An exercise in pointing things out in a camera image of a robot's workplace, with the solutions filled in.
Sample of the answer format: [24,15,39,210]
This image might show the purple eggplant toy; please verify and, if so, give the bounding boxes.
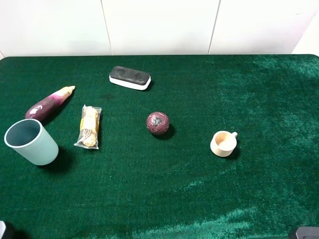
[24,86,75,121]

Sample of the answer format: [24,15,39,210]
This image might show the dark red ball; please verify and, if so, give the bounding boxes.
[146,112,170,135]

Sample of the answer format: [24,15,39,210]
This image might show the black white board eraser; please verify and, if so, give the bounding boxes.
[109,66,151,91]

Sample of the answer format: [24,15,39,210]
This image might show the cream wooden cup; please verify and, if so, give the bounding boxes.
[210,131,238,157]

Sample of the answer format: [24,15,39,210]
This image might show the green felt table cloth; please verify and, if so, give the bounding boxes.
[0,55,319,239]

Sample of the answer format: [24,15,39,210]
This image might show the wrapped biscuit packet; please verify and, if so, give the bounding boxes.
[74,105,102,149]

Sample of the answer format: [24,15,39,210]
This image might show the light blue plastic cup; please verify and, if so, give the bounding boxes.
[4,119,59,166]

